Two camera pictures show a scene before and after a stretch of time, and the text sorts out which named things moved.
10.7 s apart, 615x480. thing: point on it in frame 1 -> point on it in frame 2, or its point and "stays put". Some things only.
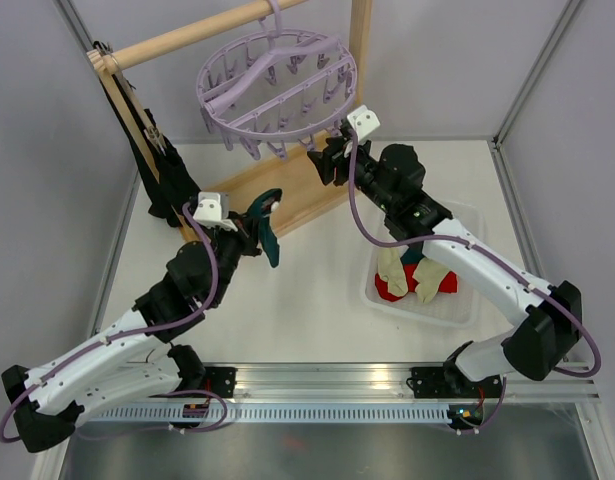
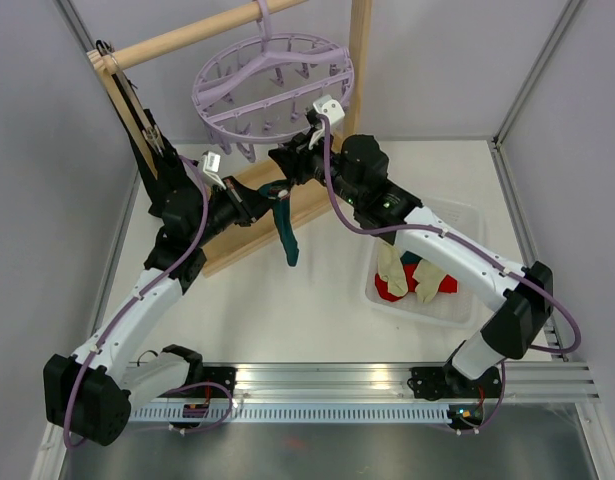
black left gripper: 247,233 -> 249,204
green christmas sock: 263,206 -> 280,192
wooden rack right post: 361,26 stays put
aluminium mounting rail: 390,383 stays put
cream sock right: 429,275 stays put
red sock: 449,283 stays put
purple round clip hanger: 276,90 stays put
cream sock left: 391,269 stays put
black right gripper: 325,163 -> 293,157
